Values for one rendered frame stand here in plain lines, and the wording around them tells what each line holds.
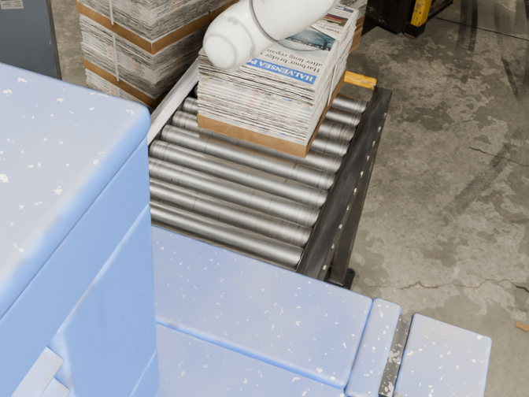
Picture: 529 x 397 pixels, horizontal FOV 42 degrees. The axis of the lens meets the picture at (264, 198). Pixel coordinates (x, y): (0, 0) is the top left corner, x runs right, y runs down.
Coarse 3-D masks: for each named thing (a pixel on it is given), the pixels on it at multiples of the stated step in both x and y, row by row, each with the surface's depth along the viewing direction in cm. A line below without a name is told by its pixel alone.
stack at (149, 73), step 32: (96, 0) 236; (128, 0) 225; (160, 0) 222; (192, 0) 234; (224, 0) 249; (96, 32) 246; (160, 32) 230; (192, 32) 244; (96, 64) 257; (128, 64) 244; (160, 64) 237; (128, 96) 255; (160, 96) 247
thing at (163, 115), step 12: (192, 72) 192; (180, 84) 188; (192, 84) 188; (168, 96) 184; (180, 96) 184; (192, 96) 188; (168, 108) 180; (180, 108) 182; (156, 120) 176; (168, 120) 177; (156, 132) 173
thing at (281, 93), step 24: (288, 48) 161; (312, 48) 162; (216, 72) 160; (240, 72) 158; (264, 72) 155; (288, 72) 155; (312, 72) 156; (216, 96) 166; (240, 96) 163; (264, 96) 160; (288, 96) 158; (312, 96) 155; (240, 120) 169; (264, 120) 166; (288, 120) 163; (312, 120) 165
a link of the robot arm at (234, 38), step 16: (224, 16) 133; (240, 16) 131; (208, 32) 131; (224, 32) 129; (240, 32) 130; (256, 32) 131; (208, 48) 132; (224, 48) 130; (240, 48) 130; (256, 48) 133; (224, 64) 132; (240, 64) 133
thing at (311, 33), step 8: (304, 32) 167; (312, 32) 167; (320, 32) 167; (336, 32) 168; (312, 40) 164; (320, 40) 165; (328, 40) 165; (336, 40) 166; (336, 48) 164; (336, 56) 169; (328, 88) 176; (328, 96) 178
